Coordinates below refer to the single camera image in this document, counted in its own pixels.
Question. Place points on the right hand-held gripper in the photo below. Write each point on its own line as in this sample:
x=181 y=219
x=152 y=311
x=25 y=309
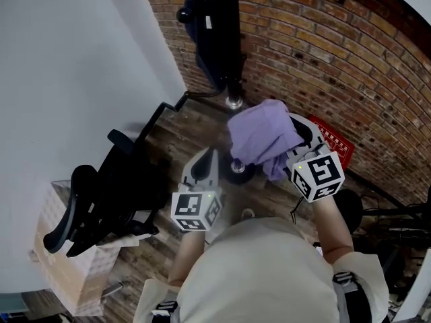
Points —
x=320 y=173

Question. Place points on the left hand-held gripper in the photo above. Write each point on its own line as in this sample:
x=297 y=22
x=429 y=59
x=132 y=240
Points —
x=188 y=207

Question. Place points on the purple clothes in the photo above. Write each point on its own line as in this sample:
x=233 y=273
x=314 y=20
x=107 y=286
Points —
x=259 y=130

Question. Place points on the black coat stand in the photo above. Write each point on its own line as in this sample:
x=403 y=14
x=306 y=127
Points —
x=232 y=29

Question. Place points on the person's left forearm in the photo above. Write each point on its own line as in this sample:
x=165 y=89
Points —
x=187 y=257

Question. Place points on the person's right forearm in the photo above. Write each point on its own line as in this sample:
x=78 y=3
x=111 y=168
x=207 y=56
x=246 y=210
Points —
x=331 y=227

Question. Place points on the red fire extinguisher box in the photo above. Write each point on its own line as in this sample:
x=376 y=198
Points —
x=336 y=146

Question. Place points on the person's shoe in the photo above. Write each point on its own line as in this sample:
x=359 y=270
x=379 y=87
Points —
x=248 y=213

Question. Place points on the black floor fan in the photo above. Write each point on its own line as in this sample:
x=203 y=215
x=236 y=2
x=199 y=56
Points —
x=352 y=210

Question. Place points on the black office chair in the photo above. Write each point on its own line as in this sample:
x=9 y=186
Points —
x=101 y=187

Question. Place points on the person's cream shirt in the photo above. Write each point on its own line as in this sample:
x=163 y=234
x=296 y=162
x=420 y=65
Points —
x=262 y=274

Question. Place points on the white table leg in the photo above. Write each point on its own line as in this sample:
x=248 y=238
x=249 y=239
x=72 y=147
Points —
x=112 y=288

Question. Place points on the cardboard box with checkered cloth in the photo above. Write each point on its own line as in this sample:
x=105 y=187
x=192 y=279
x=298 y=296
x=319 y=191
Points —
x=67 y=274

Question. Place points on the white desk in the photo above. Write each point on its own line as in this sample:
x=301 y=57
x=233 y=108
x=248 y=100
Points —
x=415 y=301

